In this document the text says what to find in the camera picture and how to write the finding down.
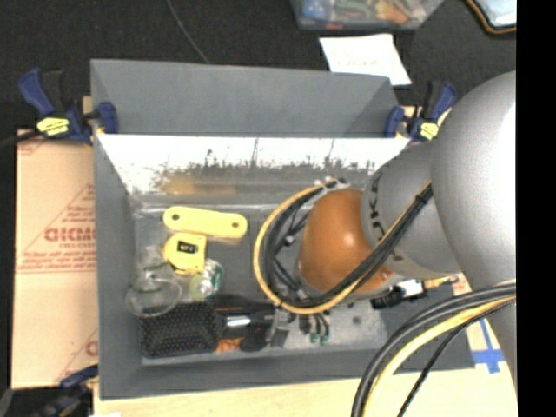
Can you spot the yellow tape measure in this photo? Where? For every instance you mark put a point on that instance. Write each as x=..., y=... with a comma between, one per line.
x=186, y=252

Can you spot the brown cardboard board, red print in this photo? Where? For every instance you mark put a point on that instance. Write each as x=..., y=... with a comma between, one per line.
x=52, y=198

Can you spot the black bristle brush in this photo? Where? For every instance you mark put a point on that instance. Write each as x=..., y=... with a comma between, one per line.
x=178, y=330

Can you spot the yellow flat piece with holes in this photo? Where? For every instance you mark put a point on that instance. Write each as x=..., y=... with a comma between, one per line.
x=204, y=223

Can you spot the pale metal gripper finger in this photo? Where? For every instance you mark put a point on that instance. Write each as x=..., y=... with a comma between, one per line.
x=238, y=321

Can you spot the clear glass thing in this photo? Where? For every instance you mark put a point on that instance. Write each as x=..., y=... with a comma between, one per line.
x=152, y=291

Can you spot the black cylinder on white bracket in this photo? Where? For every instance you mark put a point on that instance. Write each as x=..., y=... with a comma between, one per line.
x=393, y=297

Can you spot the black and orange tool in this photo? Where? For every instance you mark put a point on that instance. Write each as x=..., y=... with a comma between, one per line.
x=243, y=307

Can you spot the grey metal bin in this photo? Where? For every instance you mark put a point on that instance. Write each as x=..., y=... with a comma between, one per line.
x=234, y=102

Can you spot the clear plastic bottle, green label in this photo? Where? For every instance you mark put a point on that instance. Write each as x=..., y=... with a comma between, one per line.
x=207, y=280

